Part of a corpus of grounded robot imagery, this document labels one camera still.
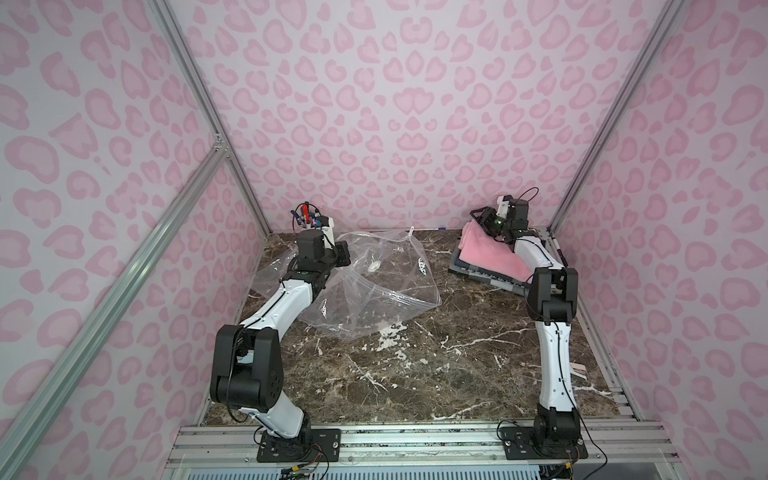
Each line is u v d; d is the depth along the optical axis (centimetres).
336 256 74
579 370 84
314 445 72
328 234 80
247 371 46
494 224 98
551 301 68
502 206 101
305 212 107
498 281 102
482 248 100
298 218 106
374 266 97
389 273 107
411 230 88
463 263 101
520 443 72
